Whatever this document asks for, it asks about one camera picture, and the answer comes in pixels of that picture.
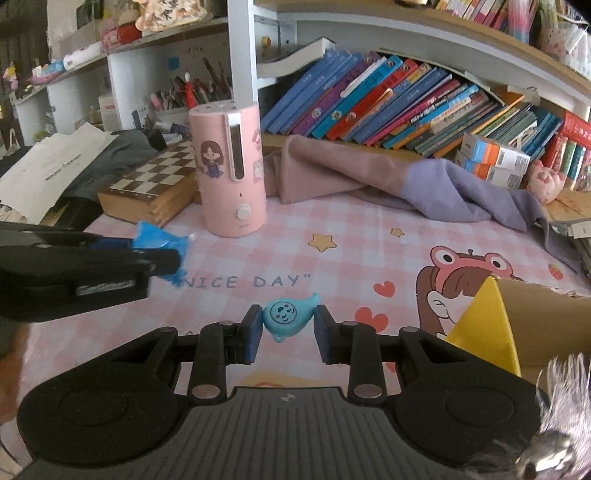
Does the yellow cardboard box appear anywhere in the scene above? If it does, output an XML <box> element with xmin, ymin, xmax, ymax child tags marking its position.
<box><xmin>445</xmin><ymin>276</ymin><xmax>591</xmax><ymax>398</ymax></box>

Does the pink checked tablecloth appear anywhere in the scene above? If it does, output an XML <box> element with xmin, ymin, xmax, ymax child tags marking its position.
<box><xmin>0</xmin><ymin>189</ymin><xmax>591</xmax><ymax>462</ymax></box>

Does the bunch of pens and brushes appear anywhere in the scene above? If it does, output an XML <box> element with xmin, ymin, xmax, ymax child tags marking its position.
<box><xmin>150</xmin><ymin>60</ymin><xmax>232</xmax><ymax>112</ymax></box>

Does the small blue plastic toy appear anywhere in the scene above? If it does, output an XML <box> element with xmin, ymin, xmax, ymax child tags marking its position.
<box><xmin>131</xmin><ymin>220</ymin><xmax>197</xmax><ymax>288</ymax></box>

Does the dark grey cloth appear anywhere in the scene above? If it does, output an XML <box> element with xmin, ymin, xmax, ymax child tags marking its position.
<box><xmin>60</xmin><ymin>129</ymin><xmax>162</xmax><ymax>199</ymax></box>

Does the pink tissue pack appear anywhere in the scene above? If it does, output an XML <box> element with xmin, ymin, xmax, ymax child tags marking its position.
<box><xmin>102</xmin><ymin>18</ymin><xmax>139</xmax><ymax>51</ymax></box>

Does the white tissue pack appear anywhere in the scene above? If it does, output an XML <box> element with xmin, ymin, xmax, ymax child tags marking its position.
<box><xmin>62</xmin><ymin>44</ymin><xmax>103</xmax><ymax>70</ymax></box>

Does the pink pig plush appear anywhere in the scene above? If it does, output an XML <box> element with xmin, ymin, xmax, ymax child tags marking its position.
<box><xmin>526</xmin><ymin>160</ymin><xmax>566</xmax><ymax>205</ymax></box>

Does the purple cloth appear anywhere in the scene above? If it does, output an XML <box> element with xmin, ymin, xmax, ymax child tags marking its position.
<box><xmin>402</xmin><ymin>159</ymin><xmax>591</xmax><ymax>278</ymax></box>

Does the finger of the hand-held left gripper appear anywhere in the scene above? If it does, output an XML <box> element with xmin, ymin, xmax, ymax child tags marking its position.
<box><xmin>0</xmin><ymin>220</ymin><xmax>139</xmax><ymax>251</ymax></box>
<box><xmin>0</xmin><ymin>247</ymin><xmax>182</xmax><ymax>322</ymax></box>

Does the white open book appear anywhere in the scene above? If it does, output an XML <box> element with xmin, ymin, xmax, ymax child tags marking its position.
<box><xmin>256</xmin><ymin>38</ymin><xmax>337</xmax><ymax>79</ymax></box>

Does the pile of papers and books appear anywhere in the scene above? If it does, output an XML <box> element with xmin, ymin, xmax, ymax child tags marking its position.
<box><xmin>545</xmin><ymin>189</ymin><xmax>591</xmax><ymax>266</ymax></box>

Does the wooden chess box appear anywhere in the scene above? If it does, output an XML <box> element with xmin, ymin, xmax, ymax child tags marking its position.
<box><xmin>98</xmin><ymin>138</ymin><xmax>200</xmax><ymax>229</ymax></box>

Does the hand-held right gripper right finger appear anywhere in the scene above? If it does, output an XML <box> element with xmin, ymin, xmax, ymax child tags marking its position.
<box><xmin>314</xmin><ymin>305</ymin><xmax>467</xmax><ymax>400</ymax></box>

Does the light blue drop-shaped charm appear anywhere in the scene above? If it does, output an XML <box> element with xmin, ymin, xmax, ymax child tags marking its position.
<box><xmin>262</xmin><ymin>292</ymin><xmax>322</xmax><ymax>343</ymax></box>

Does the stack of white papers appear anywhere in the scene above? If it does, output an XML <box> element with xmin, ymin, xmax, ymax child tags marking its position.
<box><xmin>0</xmin><ymin>124</ymin><xmax>120</xmax><ymax>224</ymax></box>

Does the pink humidifier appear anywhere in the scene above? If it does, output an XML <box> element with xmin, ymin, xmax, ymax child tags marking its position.
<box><xmin>188</xmin><ymin>100</ymin><xmax>267</xmax><ymax>238</ymax></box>

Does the orange blue white carton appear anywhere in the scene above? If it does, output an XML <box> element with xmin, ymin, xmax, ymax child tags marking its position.
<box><xmin>461</xmin><ymin>134</ymin><xmax>532</xmax><ymax>174</ymax></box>
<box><xmin>455</xmin><ymin>154</ymin><xmax>525</xmax><ymax>191</ymax></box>

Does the pink cloth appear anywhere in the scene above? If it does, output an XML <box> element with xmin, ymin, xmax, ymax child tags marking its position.
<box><xmin>262</xmin><ymin>135</ymin><xmax>419</xmax><ymax>206</ymax></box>

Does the long row of colourful books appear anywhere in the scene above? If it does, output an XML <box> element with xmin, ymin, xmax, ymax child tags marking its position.
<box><xmin>261</xmin><ymin>48</ymin><xmax>564</xmax><ymax>158</ymax></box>

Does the grey fluffy pompom with bell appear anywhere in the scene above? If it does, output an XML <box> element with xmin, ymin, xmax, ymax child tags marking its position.
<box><xmin>471</xmin><ymin>353</ymin><xmax>591</xmax><ymax>480</ymax></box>

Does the shelf row of thin books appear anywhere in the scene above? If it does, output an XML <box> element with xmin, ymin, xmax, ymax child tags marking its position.
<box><xmin>434</xmin><ymin>0</ymin><xmax>509</xmax><ymax>28</ymax></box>

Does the red thick book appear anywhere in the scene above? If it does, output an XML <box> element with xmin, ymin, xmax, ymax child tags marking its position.
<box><xmin>561</xmin><ymin>110</ymin><xmax>591</xmax><ymax>148</ymax></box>

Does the white wooden bookshelf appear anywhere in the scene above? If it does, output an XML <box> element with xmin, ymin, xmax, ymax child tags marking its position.
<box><xmin>9</xmin><ymin>0</ymin><xmax>591</xmax><ymax>153</ymax></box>

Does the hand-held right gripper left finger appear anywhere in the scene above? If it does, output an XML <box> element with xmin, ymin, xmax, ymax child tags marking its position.
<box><xmin>99</xmin><ymin>305</ymin><xmax>264</xmax><ymax>400</ymax></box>

